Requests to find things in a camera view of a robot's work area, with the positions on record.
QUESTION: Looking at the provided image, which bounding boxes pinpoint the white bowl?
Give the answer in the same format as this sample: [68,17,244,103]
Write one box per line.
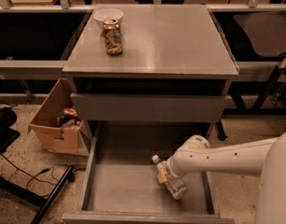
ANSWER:
[93,8,123,29]

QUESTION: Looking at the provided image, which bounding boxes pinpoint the open grey middle drawer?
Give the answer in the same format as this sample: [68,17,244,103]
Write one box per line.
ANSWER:
[63,121,235,224]

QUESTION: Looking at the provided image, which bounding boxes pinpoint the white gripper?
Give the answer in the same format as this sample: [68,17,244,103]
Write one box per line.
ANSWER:
[157,134,210,184]

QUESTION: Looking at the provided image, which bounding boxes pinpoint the black chair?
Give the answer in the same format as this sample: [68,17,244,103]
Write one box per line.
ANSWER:
[0,107,21,155]

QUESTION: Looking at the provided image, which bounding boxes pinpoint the cardboard box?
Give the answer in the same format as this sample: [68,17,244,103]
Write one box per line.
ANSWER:
[29,78,91,156]

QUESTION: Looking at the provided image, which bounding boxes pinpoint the grey chair seat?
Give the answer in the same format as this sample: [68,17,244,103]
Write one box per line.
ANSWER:
[234,11,286,57]

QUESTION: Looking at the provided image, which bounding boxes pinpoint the clear plastic water bottle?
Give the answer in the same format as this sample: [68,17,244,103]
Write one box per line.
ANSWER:
[151,155,187,200]

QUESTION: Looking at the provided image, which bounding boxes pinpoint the grey drawer cabinet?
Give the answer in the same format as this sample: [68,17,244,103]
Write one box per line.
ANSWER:
[64,5,238,136]

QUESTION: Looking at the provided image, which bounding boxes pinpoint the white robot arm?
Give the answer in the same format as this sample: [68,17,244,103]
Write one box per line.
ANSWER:
[152,133,286,224]

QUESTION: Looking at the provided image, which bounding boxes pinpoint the crushed orange soda can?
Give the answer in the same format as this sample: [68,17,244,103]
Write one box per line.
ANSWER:
[103,18,122,55]

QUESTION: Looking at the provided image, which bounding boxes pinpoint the closed grey top drawer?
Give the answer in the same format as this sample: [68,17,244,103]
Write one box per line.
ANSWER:
[71,93,225,122]

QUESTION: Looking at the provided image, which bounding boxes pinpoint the red can in box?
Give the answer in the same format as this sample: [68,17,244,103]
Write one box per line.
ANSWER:
[64,108,78,119]

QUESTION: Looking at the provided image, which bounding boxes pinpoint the black metal stand leg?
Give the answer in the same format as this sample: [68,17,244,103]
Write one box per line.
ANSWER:
[0,165,74,224]

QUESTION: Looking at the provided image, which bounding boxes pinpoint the black floor cable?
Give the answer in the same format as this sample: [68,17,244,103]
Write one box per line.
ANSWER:
[0,152,86,191]

